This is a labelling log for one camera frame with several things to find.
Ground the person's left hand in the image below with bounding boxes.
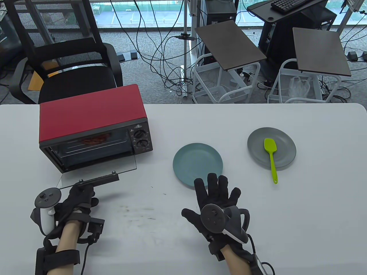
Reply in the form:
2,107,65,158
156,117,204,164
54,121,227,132
54,183,99,229

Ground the person's right hand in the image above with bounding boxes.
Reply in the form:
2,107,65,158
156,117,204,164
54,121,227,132
181,173,254,254

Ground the red raw steak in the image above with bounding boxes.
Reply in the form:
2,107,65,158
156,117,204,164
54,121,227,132
81,134,112,145

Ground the green dessert spatula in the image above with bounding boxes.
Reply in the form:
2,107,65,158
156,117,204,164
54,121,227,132
264,138,278,184

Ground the red oven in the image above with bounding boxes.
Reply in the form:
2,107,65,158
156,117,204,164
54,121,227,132
39,84,153,190

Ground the person's right forearm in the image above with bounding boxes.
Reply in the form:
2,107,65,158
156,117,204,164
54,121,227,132
222,246,253,275

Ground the person's left forearm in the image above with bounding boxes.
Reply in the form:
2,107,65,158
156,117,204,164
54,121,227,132
43,221,82,275

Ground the grey right hand controller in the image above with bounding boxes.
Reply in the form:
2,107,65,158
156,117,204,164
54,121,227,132
201,204,250,244

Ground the grey hand controller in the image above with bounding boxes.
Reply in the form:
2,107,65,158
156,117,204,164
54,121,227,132
31,188,62,236
201,204,250,244

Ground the grey left hand controller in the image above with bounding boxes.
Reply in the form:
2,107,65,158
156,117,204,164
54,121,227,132
31,188,62,236

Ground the teal round plate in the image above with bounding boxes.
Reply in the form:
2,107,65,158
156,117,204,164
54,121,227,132
173,143,223,189

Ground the grey round plate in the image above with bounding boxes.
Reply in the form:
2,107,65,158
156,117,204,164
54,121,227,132
247,127,296,168

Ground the black office chair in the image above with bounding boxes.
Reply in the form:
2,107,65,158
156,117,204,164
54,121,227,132
6,0,124,105

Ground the brown paper envelope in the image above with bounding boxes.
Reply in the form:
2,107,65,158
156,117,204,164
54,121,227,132
28,59,62,91

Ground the clear plastic bag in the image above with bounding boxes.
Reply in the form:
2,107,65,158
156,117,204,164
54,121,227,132
288,76,312,99

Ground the brown top white side table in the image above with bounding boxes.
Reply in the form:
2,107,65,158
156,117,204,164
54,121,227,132
192,20,268,104
267,27,352,104

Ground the black computer desk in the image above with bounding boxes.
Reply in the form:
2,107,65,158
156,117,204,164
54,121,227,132
247,0,337,72

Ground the black computer tower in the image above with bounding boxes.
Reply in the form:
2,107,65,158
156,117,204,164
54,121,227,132
201,0,239,32

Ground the black keyboard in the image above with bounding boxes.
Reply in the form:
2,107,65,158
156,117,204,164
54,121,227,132
271,0,311,15

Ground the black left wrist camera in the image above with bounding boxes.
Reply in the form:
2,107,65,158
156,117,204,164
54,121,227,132
86,218,105,238

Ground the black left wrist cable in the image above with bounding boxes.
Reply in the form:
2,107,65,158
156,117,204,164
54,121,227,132
77,235,95,275

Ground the black left arm strap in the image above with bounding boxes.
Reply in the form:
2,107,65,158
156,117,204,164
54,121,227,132
35,240,81,275

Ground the black right arm strap box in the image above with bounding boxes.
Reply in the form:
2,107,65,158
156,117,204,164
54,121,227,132
249,252,276,275

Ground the white metal post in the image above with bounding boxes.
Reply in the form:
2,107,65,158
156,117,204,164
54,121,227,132
182,0,201,98

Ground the tangle of black cables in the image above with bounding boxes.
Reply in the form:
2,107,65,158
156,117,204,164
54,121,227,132
110,0,201,96

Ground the white metal frame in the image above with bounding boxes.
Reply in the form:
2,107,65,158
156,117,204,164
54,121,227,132
338,0,367,32

